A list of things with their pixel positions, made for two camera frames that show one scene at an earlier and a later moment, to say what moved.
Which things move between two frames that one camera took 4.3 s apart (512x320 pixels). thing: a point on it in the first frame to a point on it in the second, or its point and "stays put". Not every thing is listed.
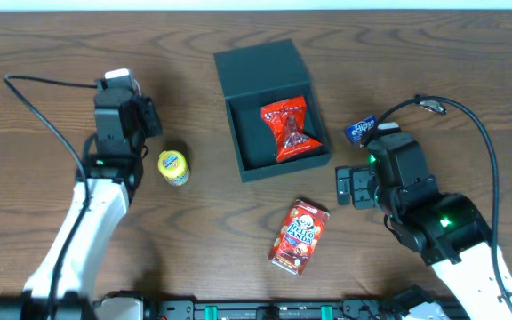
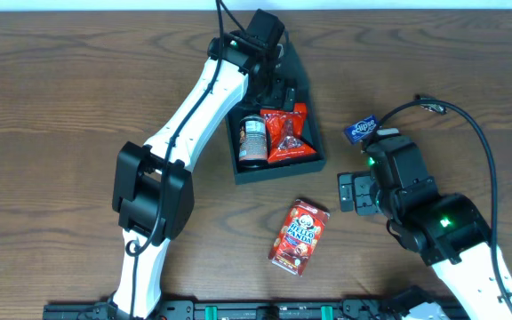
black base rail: x=419 y=304 stays put
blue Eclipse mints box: x=356 y=132 stays put
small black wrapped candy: x=433 y=106 stays put
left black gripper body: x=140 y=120 to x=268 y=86
